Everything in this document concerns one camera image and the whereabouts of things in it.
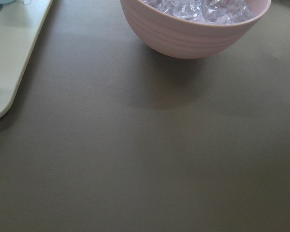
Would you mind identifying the clear plastic ice cubes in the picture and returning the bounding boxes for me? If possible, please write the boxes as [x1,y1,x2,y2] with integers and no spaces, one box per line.
[144,0,255,25]

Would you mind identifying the light blue cup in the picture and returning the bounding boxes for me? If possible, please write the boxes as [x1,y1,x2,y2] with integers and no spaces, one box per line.
[0,0,15,4]

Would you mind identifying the pink ribbed bowl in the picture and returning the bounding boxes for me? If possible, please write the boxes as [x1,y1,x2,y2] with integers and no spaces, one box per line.
[120,0,271,59]

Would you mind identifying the cream serving tray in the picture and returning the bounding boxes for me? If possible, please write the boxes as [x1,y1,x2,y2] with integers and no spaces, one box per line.
[0,0,52,118]

